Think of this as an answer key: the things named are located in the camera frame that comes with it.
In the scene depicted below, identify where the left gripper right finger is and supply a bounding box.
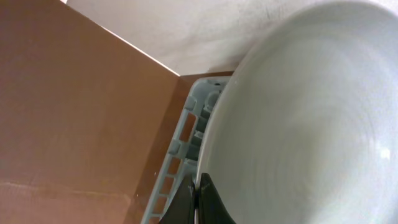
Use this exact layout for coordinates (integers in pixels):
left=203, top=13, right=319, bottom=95
left=198, top=173, right=236, bottom=224

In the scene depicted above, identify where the grey round plate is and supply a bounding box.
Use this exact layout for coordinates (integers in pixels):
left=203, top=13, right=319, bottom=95
left=198, top=1, right=397, bottom=223

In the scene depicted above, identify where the grey dishwasher rack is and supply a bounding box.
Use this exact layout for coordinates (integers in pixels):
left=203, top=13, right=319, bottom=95
left=141, top=77, right=230, bottom=224

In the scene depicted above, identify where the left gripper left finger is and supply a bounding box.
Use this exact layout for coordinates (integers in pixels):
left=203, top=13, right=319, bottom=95
left=159, top=174, right=196, bottom=224

